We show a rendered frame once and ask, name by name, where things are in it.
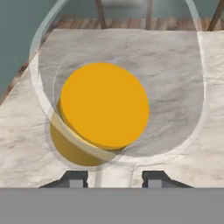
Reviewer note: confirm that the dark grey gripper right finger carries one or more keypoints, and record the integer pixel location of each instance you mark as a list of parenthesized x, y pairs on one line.
[(153, 176)]

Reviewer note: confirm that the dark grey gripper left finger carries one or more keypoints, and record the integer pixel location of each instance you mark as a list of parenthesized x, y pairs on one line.
[(76, 176)]

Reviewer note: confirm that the orange round cylinder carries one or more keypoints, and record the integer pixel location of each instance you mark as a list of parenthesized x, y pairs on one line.
[(105, 106)]

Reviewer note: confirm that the brown wooden stool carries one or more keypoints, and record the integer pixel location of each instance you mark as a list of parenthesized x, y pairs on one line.
[(101, 16)]

